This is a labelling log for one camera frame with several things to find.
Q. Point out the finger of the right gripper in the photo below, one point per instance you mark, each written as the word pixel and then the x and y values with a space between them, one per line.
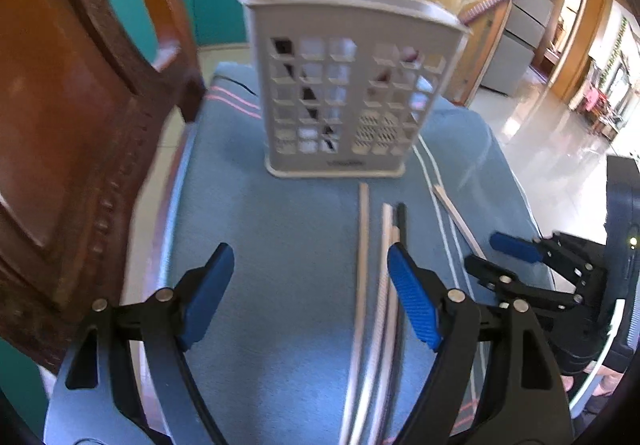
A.
pixel 508 287
pixel 530 249

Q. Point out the blue striped cloth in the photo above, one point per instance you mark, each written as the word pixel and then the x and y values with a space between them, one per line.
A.
pixel 273 365

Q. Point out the beige chopstick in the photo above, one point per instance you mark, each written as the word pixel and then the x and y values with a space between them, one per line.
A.
pixel 369 414

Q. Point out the light wooden chopstick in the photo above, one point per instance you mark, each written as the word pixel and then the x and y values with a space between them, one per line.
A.
pixel 360 315

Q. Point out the person's right hand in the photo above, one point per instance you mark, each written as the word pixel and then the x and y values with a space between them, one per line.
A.
pixel 608 380

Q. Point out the silver refrigerator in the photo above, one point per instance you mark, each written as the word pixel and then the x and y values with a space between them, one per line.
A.
pixel 521 37

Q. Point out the grey plastic utensil basket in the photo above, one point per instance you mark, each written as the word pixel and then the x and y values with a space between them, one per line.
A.
pixel 346 85

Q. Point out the black thin chopstick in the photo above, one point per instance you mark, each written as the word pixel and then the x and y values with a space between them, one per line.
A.
pixel 398 320

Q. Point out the pale wooden chopstick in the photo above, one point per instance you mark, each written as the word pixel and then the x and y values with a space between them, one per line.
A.
pixel 387 349

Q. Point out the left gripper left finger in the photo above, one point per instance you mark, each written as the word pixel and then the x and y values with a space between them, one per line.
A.
pixel 96 399

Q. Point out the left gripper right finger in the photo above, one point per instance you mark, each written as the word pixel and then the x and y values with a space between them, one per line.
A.
pixel 523 399

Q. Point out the carved wooden chair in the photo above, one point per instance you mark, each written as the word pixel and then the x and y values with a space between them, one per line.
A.
pixel 82 111

